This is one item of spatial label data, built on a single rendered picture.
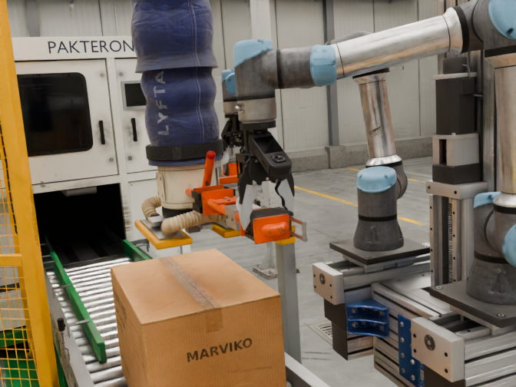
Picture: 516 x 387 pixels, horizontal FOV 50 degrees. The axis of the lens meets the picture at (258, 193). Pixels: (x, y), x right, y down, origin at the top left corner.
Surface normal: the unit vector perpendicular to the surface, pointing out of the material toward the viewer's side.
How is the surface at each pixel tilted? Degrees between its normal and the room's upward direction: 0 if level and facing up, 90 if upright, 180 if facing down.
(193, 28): 92
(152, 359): 90
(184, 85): 72
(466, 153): 90
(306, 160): 90
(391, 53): 110
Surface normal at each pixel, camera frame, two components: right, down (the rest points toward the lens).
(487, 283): -0.69, -0.14
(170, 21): 0.12, 0.00
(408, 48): 0.01, 0.50
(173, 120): -0.20, -0.09
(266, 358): 0.38, 0.13
